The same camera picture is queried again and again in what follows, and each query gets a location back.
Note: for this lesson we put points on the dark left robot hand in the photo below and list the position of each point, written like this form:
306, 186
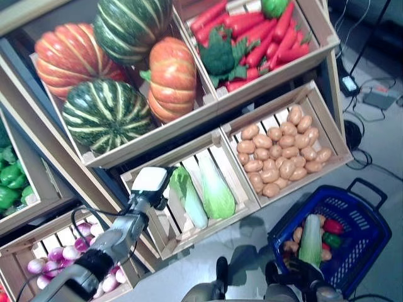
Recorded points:
162, 199

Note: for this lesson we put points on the dark right robot hand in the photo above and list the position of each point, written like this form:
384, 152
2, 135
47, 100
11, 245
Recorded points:
303, 270

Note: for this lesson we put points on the napa cabbage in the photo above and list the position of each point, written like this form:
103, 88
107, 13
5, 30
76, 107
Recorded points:
217, 192
310, 240
190, 201

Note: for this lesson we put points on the blue plastic shopping basket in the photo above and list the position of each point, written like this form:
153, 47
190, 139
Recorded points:
359, 245

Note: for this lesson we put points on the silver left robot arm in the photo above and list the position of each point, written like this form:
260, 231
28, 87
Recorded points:
104, 245

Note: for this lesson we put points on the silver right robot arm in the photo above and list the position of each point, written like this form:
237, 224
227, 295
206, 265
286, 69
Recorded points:
329, 292

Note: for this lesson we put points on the brown potato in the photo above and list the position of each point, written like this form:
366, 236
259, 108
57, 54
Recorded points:
281, 162
312, 136
243, 158
261, 153
287, 169
249, 131
326, 255
302, 141
289, 246
297, 161
274, 133
321, 220
323, 155
253, 165
290, 152
255, 182
286, 141
297, 234
288, 128
262, 141
304, 123
295, 114
269, 164
276, 151
246, 146
308, 153
313, 166
269, 176
281, 182
271, 190
298, 174

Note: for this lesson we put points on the wooden crate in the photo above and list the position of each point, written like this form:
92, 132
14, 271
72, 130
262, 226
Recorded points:
141, 148
283, 74
47, 190
333, 132
170, 245
19, 247

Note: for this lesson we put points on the red bell pepper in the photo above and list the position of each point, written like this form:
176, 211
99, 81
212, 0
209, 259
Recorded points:
333, 226

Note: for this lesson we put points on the purple white turnip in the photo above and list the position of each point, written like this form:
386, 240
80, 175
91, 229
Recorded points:
110, 282
42, 282
56, 253
81, 244
121, 275
35, 265
96, 229
98, 291
50, 268
70, 252
83, 229

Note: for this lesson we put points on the green striped pumpkin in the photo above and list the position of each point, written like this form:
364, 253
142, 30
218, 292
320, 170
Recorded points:
107, 116
132, 30

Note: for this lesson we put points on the orange pumpkin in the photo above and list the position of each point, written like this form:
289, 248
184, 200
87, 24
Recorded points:
72, 56
173, 81

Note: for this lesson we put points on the red carrot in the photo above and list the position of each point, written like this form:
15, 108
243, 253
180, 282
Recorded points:
212, 29
286, 44
272, 49
256, 32
259, 49
248, 21
253, 74
208, 15
284, 22
238, 85
294, 53

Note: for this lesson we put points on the green broccoli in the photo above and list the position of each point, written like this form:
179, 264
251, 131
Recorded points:
218, 56

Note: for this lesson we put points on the leafy green vegetable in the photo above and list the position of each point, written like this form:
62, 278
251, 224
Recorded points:
7, 154

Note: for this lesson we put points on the grey electronics box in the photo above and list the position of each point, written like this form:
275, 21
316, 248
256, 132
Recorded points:
378, 96

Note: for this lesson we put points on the black power adapter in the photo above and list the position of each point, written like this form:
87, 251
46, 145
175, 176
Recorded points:
349, 84

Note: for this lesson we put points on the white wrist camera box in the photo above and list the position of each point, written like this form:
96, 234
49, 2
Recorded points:
149, 179

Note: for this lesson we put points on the wooden display shelf frame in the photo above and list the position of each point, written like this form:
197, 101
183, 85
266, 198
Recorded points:
31, 126

